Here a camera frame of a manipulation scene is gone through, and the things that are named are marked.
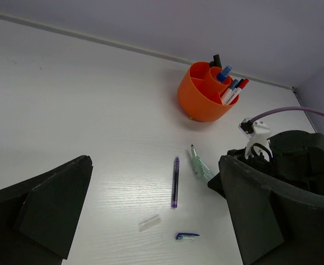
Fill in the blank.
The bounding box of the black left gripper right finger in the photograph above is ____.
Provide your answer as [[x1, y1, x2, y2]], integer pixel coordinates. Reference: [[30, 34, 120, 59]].
[[219, 155, 324, 264]]

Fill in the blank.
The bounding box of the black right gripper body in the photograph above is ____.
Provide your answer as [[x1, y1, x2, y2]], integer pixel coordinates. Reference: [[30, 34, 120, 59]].
[[227, 130, 324, 195]]

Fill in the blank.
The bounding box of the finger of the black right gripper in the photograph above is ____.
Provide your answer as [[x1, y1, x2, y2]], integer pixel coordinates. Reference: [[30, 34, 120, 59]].
[[208, 175, 226, 198]]

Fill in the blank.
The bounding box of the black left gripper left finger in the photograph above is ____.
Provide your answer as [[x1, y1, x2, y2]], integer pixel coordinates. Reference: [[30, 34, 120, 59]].
[[0, 155, 93, 264]]

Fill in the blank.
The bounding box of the black-capped white marker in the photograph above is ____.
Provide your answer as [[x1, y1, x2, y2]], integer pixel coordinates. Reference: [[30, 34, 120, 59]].
[[225, 78, 245, 105]]

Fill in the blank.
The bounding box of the red-capped white marker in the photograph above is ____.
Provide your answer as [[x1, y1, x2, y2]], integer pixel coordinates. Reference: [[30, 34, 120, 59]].
[[227, 78, 250, 105]]

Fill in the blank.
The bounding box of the blue-capped white marker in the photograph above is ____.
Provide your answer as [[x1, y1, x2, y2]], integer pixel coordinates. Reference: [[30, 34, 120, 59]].
[[221, 79, 238, 105]]

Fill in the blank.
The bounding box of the pink highlighter black body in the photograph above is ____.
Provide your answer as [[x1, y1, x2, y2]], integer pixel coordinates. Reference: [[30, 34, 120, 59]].
[[209, 54, 222, 68]]

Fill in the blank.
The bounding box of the green translucent utility knife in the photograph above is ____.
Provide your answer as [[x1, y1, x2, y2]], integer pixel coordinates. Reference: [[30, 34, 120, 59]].
[[191, 145, 215, 183]]

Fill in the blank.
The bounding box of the purple gel pen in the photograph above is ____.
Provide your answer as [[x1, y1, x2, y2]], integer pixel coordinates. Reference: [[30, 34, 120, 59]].
[[171, 156, 180, 209]]

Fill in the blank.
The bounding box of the blue pen cap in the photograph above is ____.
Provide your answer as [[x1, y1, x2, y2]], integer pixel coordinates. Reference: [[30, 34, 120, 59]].
[[175, 232, 200, 241]]

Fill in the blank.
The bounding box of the clear plastic pen cap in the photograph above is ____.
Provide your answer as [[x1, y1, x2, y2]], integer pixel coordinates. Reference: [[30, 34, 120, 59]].
[[139, 214, 161, 232]]

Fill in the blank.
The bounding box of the orange round organizer container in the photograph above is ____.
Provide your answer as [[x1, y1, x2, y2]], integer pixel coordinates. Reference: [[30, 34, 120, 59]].
[[177, 62, 239, 122]]

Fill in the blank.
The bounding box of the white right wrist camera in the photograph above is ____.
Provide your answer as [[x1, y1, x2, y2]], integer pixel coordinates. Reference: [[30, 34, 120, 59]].
[[238, 118, 272, 145]]

